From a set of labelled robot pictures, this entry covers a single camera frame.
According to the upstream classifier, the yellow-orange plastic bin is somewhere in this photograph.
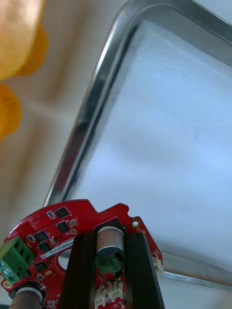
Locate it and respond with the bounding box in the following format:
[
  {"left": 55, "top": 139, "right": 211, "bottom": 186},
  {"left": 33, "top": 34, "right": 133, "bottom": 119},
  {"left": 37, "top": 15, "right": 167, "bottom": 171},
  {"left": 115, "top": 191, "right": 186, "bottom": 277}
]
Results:
[
  {"left": 0, "top": 0, "right": 49, "bottom": 82},
  {"left": 0, "top": 83, "right": 23, "bottom": 140}
]

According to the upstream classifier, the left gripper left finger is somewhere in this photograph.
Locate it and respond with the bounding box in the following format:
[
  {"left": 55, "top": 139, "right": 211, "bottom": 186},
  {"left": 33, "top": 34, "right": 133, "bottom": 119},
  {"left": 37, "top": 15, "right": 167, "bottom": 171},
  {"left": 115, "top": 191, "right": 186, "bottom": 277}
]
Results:
[{"left": 58, "top": 233, "right": 99, "bottom": 309}]

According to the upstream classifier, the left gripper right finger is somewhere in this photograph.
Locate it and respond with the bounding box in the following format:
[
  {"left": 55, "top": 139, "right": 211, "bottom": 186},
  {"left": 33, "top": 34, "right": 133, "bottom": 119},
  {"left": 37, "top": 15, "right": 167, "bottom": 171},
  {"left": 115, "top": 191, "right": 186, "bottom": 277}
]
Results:
[{"left": 124, "top": 233, "right": 166, "bottom": 309}]

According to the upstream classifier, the round red circuit board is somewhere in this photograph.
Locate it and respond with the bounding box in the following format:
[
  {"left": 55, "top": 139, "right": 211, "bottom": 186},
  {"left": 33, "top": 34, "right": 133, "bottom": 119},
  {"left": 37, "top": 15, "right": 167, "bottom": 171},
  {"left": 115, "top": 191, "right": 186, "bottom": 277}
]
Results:
[{"left": 0, "top": 199, "right": 164, "bottom": 309}]

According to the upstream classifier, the steel tray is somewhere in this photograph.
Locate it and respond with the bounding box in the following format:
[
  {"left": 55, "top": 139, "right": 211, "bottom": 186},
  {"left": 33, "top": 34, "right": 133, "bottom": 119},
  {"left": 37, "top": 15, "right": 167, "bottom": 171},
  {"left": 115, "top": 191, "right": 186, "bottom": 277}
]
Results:
[{"left": 43, "top": 0, "right": 232, "bottom": 293}]

